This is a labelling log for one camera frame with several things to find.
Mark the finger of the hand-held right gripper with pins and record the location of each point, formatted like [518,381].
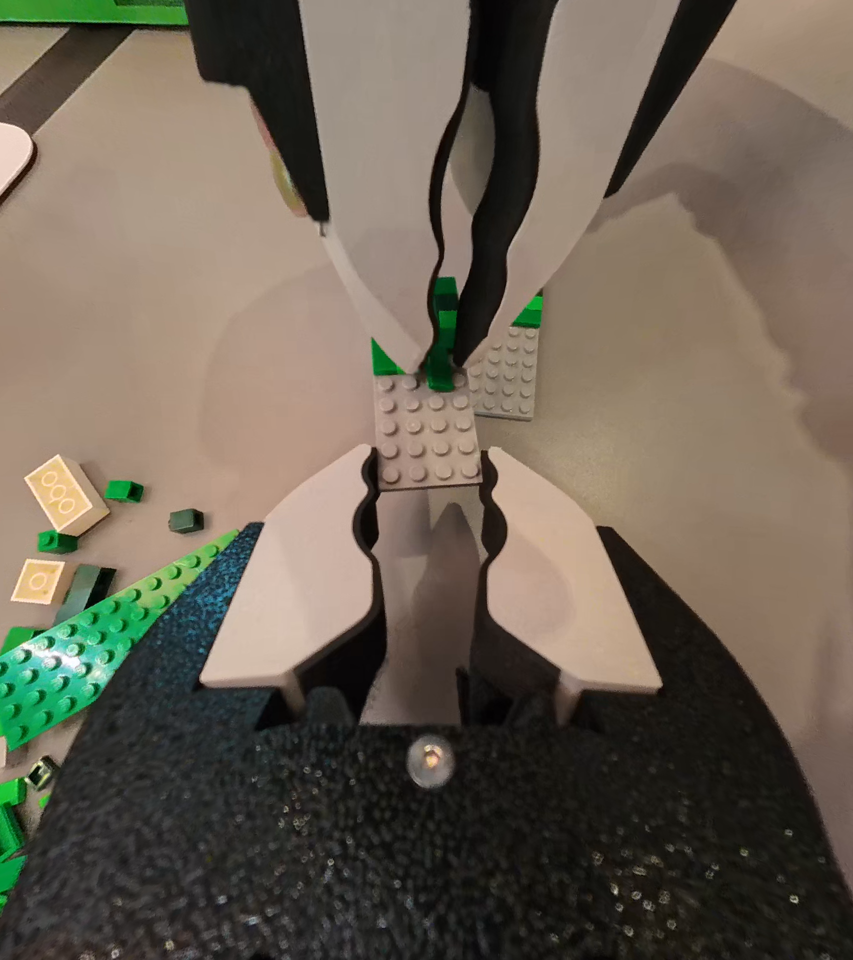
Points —
[591,112]
[381,150]

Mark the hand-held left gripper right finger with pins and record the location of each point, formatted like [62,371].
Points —
[561,592]

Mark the grey plate with green tiles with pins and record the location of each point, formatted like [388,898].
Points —
[426,442]
[509,375]

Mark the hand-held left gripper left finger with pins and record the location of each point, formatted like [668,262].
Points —
[299,592]

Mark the small green tile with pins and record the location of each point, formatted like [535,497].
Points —
[443,360]

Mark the green toy box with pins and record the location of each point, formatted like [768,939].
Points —
[36,9]

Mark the cream square brick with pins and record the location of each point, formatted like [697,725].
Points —
[40,581]

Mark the small dark green brick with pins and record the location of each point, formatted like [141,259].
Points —
[186,521]

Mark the dark green slope brick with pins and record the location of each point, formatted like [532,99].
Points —
[89,592]

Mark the cream long brick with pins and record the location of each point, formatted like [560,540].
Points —
[63,491]

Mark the grey desk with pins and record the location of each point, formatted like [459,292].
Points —
[171,337]

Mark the large green plate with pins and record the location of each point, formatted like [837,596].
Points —
[74,660]

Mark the person's right hand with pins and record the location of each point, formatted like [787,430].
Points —
[280,172]

